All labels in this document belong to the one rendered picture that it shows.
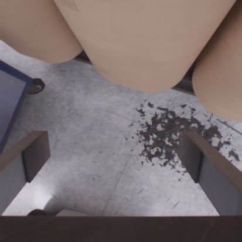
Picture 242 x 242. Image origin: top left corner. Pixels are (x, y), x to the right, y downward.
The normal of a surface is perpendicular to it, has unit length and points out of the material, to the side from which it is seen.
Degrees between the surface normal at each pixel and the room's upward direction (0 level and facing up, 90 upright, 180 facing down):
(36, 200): 0
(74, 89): 0
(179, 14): 90
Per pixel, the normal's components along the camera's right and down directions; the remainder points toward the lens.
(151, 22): -0.19, 0.98
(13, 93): -0.11, -0.11
